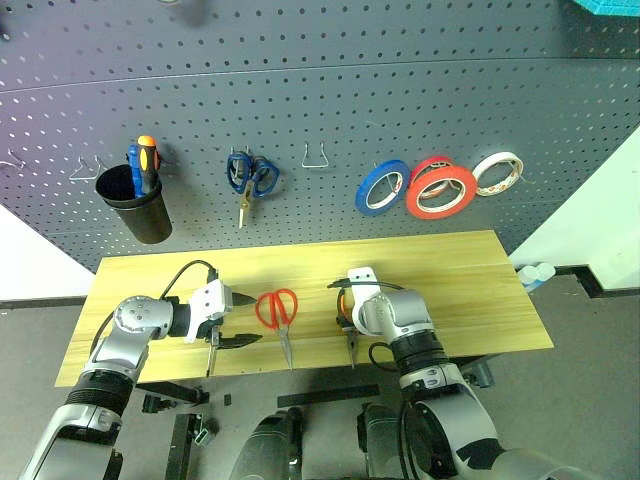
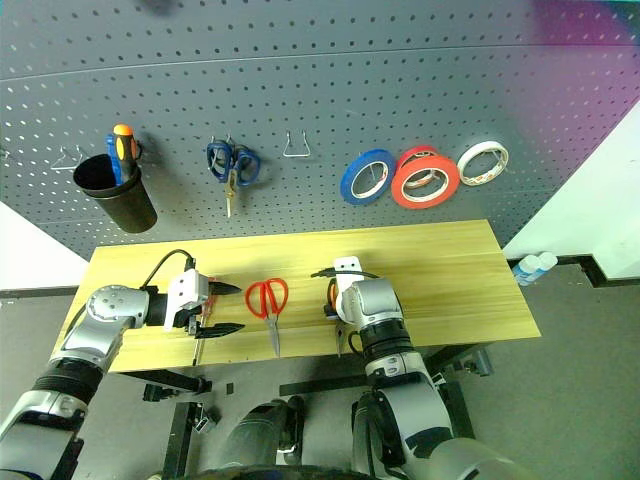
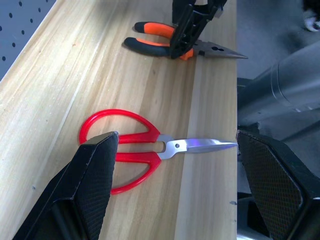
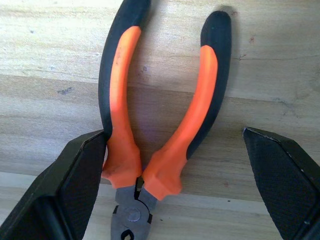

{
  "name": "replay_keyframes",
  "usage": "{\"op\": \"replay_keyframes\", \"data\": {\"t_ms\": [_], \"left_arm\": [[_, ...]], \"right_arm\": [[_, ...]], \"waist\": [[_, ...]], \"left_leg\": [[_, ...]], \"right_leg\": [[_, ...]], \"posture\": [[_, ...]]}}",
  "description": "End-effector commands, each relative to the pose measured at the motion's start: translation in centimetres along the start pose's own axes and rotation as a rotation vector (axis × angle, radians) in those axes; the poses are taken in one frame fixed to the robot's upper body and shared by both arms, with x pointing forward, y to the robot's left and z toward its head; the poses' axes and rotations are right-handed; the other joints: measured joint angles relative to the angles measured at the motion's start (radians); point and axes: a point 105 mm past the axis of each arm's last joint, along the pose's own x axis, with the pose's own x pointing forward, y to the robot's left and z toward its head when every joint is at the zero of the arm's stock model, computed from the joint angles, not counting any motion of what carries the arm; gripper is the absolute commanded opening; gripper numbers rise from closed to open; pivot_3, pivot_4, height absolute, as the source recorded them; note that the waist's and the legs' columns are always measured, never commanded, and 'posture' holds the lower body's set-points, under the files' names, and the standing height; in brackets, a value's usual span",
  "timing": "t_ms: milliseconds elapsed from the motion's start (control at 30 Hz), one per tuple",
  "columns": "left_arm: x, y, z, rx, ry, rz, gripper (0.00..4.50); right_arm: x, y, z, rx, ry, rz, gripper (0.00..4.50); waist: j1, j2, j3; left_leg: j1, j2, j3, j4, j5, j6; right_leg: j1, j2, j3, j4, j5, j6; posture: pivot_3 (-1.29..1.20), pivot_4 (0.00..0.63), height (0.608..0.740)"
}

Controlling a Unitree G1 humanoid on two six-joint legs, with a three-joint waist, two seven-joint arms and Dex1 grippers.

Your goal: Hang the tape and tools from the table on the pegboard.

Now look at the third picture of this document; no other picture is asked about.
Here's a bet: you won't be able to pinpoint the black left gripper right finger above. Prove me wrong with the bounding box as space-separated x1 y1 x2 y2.
236 129 320 240

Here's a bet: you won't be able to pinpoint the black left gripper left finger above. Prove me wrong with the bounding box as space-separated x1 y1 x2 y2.
12 130 120 240

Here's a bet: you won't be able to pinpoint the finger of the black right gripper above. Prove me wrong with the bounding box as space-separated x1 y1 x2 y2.
179 4 219 56
170 4 195 60

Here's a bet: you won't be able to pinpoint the blue pegboard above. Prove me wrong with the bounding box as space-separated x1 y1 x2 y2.
0 0 57 82

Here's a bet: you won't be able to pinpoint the orange black needle-nose pliers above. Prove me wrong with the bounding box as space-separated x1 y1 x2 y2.
123 21 249 62

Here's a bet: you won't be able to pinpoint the silver robot body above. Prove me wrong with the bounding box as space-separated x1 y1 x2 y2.
236 41 320 127

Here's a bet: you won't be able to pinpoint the black and white object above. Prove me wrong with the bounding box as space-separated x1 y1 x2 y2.
302 0 320 33

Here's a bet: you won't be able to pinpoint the red handled scissors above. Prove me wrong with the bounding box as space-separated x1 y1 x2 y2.
79 108 238 196

